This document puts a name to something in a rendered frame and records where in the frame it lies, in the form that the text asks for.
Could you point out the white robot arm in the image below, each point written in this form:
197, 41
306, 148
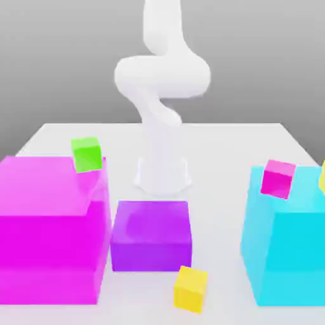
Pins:
162, 76

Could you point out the small green cube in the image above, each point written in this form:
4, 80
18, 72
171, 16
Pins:
87, 156

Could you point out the small pink cube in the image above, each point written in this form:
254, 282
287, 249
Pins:
276, 181

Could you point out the small yellow cube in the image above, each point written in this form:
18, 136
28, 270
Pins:
323, 177
190, 289

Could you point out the large purple box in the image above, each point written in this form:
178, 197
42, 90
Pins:
152, 236

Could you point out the large magenta box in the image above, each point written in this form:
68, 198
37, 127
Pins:
45, 228

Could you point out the large cyan box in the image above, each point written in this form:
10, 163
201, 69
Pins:
292, 241

